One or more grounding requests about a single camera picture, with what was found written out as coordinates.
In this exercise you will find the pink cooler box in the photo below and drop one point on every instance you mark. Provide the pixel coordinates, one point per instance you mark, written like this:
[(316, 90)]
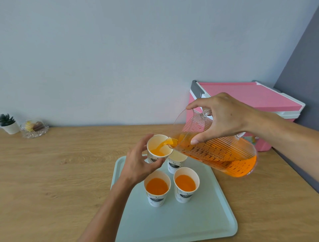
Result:
[(261, 94)]

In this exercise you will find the person's right forearm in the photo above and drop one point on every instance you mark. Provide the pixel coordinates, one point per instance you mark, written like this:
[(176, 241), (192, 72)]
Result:
[(286, 139)]

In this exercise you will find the small potted plant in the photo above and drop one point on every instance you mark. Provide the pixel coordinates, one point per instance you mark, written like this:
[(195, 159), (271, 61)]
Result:
[(10, 126)]

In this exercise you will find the glass dish with sweets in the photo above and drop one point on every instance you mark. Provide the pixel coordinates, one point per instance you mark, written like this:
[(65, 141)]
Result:
[(35, 128)]

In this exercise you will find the person's right hand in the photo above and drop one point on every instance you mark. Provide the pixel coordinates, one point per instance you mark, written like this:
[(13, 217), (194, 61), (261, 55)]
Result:
[(229, 117)]

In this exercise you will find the person's left hand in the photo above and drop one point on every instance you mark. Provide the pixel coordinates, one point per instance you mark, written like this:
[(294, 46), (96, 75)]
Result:
[(135, 167)]

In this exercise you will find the white printed paper cup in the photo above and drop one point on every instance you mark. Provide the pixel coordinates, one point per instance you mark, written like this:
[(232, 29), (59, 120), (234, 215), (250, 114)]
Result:
[(175, 162), (185, 183), (157, 187), (155, 143)]

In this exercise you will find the light green plastic tray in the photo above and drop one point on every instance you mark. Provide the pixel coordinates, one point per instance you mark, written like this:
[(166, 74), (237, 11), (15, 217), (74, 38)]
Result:
[(194, 219)]

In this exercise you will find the person's left forearm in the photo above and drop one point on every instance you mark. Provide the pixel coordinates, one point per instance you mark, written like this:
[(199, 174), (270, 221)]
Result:
[(107, 214)]

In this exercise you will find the clear plastic measuring jug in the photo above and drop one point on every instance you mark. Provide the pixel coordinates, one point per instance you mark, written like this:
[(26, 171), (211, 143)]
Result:
[(224, 147)]

